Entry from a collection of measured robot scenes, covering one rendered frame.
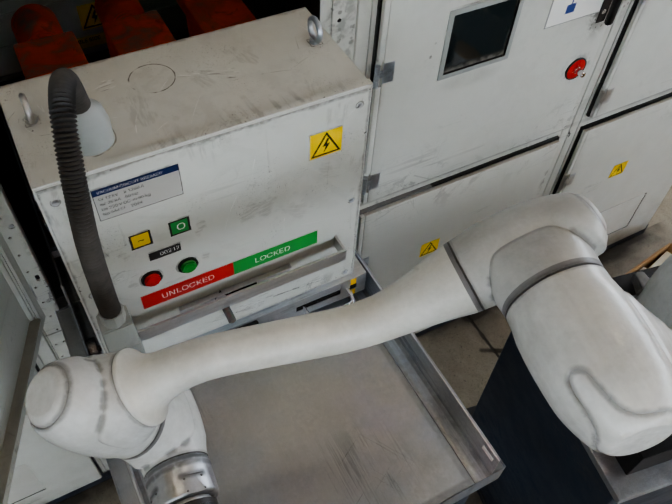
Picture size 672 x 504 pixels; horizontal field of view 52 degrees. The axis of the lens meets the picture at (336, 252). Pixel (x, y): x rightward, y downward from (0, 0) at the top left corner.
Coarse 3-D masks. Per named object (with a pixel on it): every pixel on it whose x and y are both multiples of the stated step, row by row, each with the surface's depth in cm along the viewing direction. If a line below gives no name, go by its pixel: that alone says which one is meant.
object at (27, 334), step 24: (0, 240) 117; (0, 288) 123; (24, 288) 127; (0, 312) 123; (24, 312) 135; (0, 336) 123; (24, 336) 134; (0, 360) 122; (24, 360) 132; (0, 384) 122; (24, 384) 129; (0, 408) 121; (24, 408) 125; (0, 432) 121; (0, 456) 120; (0, 480) 118
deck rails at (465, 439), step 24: (72, 312) 130; (408, 336) 132; (408, 360) 135; (432, 384) 130; (432, 408) 129; (456, 408) 124; (456, 432) 126; (480, 432) 119; (480, 456) 122; (144, 480) 118; (480, 480) 121
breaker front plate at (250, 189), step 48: (192, 144) 93; (240, 144) 97; (288, 144) 102; (48, 192) 87; (192, 192) 99; (240, 192) 104; (288, 192) 110; (336, 192) 116; (192, 240) 107; (240, 240) 113; (288, 240) 119; (144, 288) 110; (288, 288) 130; (192, 336) 127
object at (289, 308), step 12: (360, 264) 139; (348, 276) 137; (360, 276) 138; (324, 288) 135; (336, 288) 137; (360, 288) 142; (288, 300) 133; (300, 300) 133; (312, 300) 136; (324, 300) 138; (336, 300) 140; (264, 312) 131; (276, 312) 132; (288, 312) 135; (300, 312) 137; (228, 324) 129; (240, 324) 129
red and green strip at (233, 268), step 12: (300, 240) 121; (312, 240) 123; (264, 252) 118; (276, 252) 120; (288, 252) 122; (228, 264) 116; (240, 264) 117; (252, 264) 119; (204, 276) 115; (216, 276) 117; (228, 276) 118; (168, 288) 113; (180, 288) 114; (192, 288) 116; (144, 300) 112; (156, 300) 113
